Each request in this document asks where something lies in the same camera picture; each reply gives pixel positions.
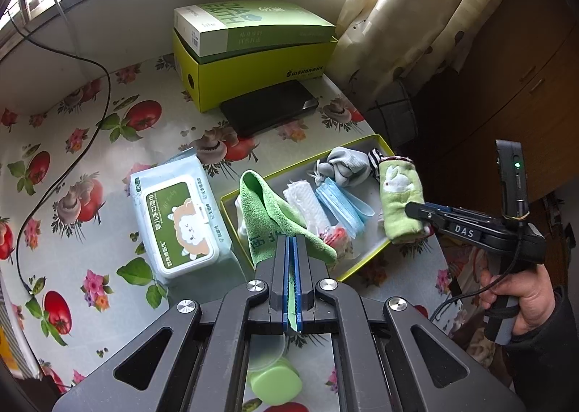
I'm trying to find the wet wipes pack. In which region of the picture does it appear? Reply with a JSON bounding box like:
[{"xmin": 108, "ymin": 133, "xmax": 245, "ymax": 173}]
[{"xmin": 129, "ymin": 152, "xmax": 242, "ymax": 287}]

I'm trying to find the green white carton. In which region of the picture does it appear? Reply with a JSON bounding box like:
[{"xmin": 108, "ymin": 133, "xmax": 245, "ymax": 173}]
[{"xmin": 174, "ymin": 0, "xmax": 336, "ymax": 65}]

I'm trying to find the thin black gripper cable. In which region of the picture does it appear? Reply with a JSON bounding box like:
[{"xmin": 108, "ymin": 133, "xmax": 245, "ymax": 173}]
[{"xmin": 429, "ymin": 213, "xmax": 528, "ymax": 322}]

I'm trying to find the black power bank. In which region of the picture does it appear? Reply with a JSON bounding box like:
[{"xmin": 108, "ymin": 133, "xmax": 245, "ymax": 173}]
[{"xmin": 220, "ymin": 79, "xmax": 320, "ymax": 139}]

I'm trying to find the floral plastic tablecloth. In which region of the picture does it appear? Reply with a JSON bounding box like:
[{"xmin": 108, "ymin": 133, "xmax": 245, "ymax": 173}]
[{"xmin": 0, "ymin": 45, "xmax": 457, "ymax": 412}]

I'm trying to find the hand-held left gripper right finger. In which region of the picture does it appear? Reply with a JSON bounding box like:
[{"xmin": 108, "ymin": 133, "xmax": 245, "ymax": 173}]
[{"xmin": 292, "ymin": 235, "xmax": 528, "ymax": 412}]

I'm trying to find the black white striped sock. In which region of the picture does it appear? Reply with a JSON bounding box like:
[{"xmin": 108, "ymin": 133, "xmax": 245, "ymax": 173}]
[{"xmin": 367, "ymin": 148, "xmax": 385, "ymax": 177}]

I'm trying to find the blue face mask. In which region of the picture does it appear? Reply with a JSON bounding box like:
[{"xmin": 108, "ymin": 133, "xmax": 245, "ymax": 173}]
[{"xmin": 314, "ymin": 179, "xmax": 376, "ymax": 238}]

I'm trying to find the cream spotted curtain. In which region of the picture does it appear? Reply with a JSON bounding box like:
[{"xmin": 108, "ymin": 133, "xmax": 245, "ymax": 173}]
[{"xmin": 335, "ymin": 0, "xmax": 528, "ymax": 109}]

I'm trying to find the green rounded square case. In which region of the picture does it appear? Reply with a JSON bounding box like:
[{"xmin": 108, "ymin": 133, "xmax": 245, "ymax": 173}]
[{"xmin": 246, "ymin": 334, "xmax": 303, "ymax": 406}]

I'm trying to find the white gauze roll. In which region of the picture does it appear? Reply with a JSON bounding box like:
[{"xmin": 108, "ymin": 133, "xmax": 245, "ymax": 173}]
[{"xmin": 283, "ymin": 179, "xmax": 329, "ymax": 234}]

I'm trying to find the red printed plastic bag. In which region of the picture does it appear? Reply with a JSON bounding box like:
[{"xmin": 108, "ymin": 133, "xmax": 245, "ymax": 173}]
[{"xmin": 319, "ymin": 224, "xmax": 356, "ymax": 261}]

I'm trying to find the yellow-green box lid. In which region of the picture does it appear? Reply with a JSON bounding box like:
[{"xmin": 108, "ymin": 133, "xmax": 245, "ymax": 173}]
[{"xmin": 220, "ymin": 134, "xmax": 437, "ymax": 282}]

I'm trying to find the green rabbit towel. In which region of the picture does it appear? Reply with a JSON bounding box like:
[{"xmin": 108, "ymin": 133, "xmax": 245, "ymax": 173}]
[{"xmin": 377, "ymin": 155, "xmax": 430, "ymax": 244}]

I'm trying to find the yellow-green shoe box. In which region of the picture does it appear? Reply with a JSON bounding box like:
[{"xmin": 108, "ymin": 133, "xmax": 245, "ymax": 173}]
[{"xmin": 172, "ymin": 27, "xmax": 339, "ymax": 114}]

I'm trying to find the person's right forearm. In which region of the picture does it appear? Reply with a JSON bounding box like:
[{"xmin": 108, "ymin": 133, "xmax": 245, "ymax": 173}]
[{"xmin": 502, "ymin": 285, "xmax": 579, "ymax": 412}]

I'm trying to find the brown wooden cabinet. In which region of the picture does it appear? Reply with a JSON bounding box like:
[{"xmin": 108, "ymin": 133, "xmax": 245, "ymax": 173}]
[{"xmin": 407, "ymin": 0, "xmax": 579, "ymax": 205}]

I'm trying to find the green microfibre cloth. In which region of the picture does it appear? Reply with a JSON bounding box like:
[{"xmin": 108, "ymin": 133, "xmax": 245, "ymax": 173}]
[{"xmin": 238, "ymin": 170, "xmax": 338, "ymax": 335}]

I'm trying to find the thin black power cable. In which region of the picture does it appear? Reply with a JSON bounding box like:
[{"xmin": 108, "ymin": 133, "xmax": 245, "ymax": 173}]
[{"xmin": 4, "ymin": 5, "xmax": 111, "ymax": 297}]

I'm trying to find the white knit glove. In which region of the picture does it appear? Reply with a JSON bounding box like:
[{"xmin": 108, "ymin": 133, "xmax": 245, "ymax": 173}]
[{"xmin": 317, "ymin": 146, "xmax": 372, "ymax": 189}]

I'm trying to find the person's right hand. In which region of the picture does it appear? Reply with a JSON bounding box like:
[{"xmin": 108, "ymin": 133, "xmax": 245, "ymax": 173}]
[{"xmin": 480, "ymin": 265, "xmax": 556, "ymax": 336}]

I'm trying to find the striped printed tray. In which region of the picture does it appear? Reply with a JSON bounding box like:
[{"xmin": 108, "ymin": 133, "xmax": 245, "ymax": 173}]
[{"xmin": 0, "ymin": 285, "xmax": 32, "ymax": 383}]

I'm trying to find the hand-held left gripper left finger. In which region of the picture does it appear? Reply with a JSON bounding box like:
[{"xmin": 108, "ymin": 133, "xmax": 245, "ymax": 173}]
[{"xmin": 52, "ymin": 235, "xmax": 291, "ymax": 412}]

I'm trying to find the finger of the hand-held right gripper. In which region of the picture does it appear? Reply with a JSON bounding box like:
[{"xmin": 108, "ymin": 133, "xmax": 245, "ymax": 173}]
[
  {"xmin": 406, "ymin": 203, "xmax": 453, "ymax": 232},
  {"xmin": 425, "ymin": 203, "xmax": 503, "ymax": 225}
]

